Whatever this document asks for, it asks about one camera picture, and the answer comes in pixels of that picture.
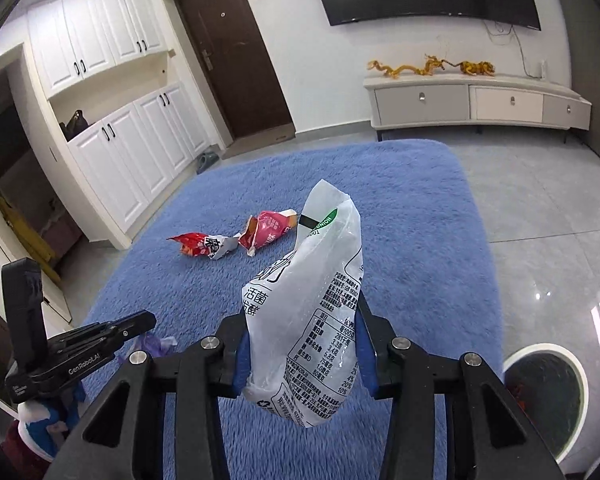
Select white printed plastic bag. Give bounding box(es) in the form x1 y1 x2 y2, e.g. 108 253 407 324
242 180 364 428

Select purple snack wrapper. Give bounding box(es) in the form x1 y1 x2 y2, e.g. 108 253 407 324
117 332 178 364

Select pink snack wrapper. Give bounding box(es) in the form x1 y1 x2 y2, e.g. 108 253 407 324
238 209 298 257

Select white round trash bin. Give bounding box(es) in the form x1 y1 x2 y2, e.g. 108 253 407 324
503 342 590 463

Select blue white striped sleeve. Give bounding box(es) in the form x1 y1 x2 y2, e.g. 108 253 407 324
17 382 88 462

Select blue shaggy rug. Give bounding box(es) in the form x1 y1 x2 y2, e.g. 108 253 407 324
78 138 504 480

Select red white snack wrapper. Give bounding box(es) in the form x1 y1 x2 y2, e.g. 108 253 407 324
170 232 238 260

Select grey slippers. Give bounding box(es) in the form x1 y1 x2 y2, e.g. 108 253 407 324
196 151 220 174

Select black handbag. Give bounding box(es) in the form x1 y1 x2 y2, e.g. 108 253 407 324
59 110 90 142

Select white shoe cabinet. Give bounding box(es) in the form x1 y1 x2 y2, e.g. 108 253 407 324
18 0 209 249

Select white TV console cabinet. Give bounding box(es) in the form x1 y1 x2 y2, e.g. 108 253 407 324
364 74 592 131

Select golden dragon ornament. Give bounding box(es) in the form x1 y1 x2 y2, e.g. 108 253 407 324
366 54 495 79

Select dark brown door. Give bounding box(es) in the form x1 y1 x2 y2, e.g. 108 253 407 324
175 0 292 139

